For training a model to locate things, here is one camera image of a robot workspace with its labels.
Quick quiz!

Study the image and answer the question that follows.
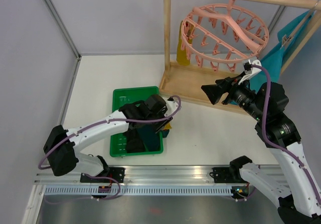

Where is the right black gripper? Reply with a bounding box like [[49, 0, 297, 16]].
[[202, 70, 267, 122]]

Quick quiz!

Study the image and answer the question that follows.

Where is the yellow sock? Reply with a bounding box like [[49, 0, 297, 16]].
[[163, 123, 172, 131], [176, 20, 195, 66]]

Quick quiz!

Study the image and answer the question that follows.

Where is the pink round clip hanger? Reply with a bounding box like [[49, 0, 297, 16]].
[[176, 0, 269, 72]]

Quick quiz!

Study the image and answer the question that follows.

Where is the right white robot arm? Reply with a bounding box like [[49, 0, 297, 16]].
[[201, 76, 320, 223]]

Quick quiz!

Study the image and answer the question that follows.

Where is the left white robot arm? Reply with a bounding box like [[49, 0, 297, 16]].
[[43, 94, 181, 182]]

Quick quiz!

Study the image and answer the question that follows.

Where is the metal clip hanger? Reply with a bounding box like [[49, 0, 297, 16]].
[[282, 0, 320, 48]]

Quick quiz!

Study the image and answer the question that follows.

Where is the dark teal sock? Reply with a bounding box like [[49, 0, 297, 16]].
[[137, 126, 170, 154]]

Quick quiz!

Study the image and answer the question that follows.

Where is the green plastic tray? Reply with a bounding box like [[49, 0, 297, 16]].
[[110, 86, 161, 157]]

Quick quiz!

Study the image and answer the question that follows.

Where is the wooden clothes rack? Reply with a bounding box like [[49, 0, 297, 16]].
[[159, 0, 320, 105]]

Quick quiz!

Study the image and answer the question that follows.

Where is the black sock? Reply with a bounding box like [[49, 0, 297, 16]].
[[123, 130, 145, 153]]

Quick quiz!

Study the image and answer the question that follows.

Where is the teal cloth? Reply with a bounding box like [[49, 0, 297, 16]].
[[260, 11, 313, 82]]

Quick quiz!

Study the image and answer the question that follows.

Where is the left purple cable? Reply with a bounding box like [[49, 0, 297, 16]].
[[38, 95, 182, 170]]

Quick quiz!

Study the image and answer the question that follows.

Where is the purple cable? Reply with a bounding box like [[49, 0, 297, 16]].
[[38, 95, 182, 170], [250, 64, 321, 207]]

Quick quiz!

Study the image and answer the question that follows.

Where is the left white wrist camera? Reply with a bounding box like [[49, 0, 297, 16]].
[[165, 95, 182, 116]]

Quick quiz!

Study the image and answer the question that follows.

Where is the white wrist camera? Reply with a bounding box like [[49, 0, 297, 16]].
[[165, 95, 182, 116], [238, 60, 262, 85]]

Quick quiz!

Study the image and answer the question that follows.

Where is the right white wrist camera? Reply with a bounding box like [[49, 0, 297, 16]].
[[238, 60, 262, 85]]

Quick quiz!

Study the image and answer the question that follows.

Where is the aluminium mounting rail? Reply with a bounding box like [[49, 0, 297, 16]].
[[33, 165, 214, 185]]

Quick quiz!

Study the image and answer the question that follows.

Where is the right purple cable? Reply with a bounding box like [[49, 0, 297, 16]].
[[250, 64, 321, 207]]

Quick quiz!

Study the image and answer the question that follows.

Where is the slotted cable duct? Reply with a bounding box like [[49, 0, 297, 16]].
[[45, 185, 233, 196]]

